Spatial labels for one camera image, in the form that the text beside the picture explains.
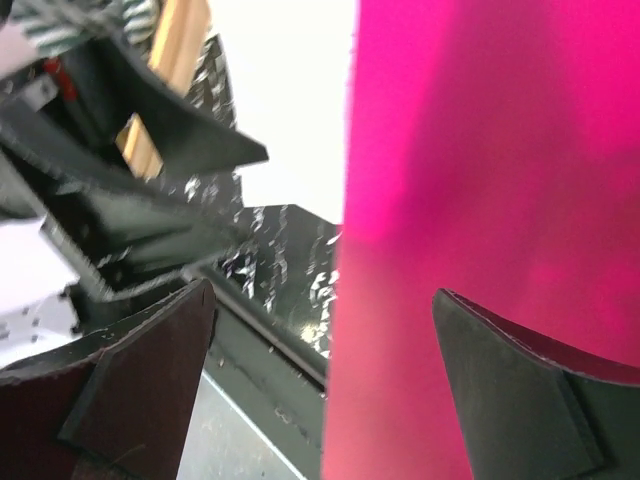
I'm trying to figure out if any red plastic clip folder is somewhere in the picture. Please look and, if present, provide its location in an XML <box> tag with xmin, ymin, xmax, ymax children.
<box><xmin>322</xmin><ymin>1</ymin><xmax>639</xmax><ymax>479</ymax></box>

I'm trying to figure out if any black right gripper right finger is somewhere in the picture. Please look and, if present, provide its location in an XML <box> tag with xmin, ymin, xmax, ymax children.
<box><xmin>432</xmin><ymin>289</ymin><xmax>639</xmax><ymax>479</ymax></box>

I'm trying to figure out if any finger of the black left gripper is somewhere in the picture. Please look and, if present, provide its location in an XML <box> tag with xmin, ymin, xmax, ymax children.
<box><xmin>74</xmin><ymin>37</ymin><xmax>268</xmax><ymax>175</ymax></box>
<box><xmin>59</xmin><ymin>174</ymin><xmax>245</xmax><ymax>280</ymax></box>

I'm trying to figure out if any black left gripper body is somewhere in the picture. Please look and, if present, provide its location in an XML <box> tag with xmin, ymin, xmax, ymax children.
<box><xmin>1</xmin><ymin>99</ymin><xmax>200</xmax><ymax>301</ymax></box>

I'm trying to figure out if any white printed paper sheet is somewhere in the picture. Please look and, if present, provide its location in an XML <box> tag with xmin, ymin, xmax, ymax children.
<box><xmin>211</xmin><ymin>0</ymin><xmax>358</xmax><ymax>224</ymax></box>

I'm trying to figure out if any white bottom paper sheet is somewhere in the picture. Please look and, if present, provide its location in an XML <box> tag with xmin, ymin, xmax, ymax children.
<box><xmin>1</xmin><ymin>219</ymin><xmax>80</xmax><ymax>367</ymax></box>

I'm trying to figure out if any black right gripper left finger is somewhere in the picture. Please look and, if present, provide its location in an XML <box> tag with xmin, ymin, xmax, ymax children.
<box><xmin>1</xmin><ymin>280</ymin><xmax>216</xmax><ymax>479</ymax></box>

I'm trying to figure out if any wooden tray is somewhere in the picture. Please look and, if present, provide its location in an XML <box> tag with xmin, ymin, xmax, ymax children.
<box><xmin>121</xmin><ymin>0</ymin><xmax>211</xmax><ymax>178</ymax></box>

